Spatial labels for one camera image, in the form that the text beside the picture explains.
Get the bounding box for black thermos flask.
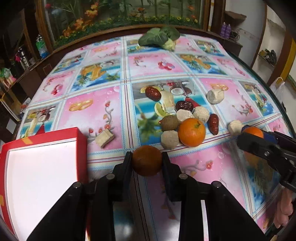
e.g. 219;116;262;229
18;47;30;70

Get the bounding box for flower garden glass panel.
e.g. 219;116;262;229
42;0;206;47

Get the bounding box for orange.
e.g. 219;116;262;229
242;126;264;138
132;145;162;177
178;118;206;147

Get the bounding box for brown round kiwi fruit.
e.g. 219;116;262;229
159;115;179;132

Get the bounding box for white ball pile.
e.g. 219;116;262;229
176;109;194;123
193;106;210;124

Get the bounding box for green plastic bottle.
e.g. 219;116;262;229
36;35;49;59

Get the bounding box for dark red date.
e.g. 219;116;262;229
176;100;194;112

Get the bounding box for right hand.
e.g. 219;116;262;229
273;188;293;228

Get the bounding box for beige cube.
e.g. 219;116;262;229
95;129;115;148

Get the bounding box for red white tray box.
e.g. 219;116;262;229
1;128;88;240

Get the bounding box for beige ball front pile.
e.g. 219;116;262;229
161;131;179;150

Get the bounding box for green leafy vegetable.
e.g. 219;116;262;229
138;26;180;51

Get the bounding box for colourful fruit print tablecloth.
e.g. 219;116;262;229
18;35;293;233

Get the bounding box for red date top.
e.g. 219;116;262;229
145;86;162;101

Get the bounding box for purple bottles on shelf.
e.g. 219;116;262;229
220;22;231;39

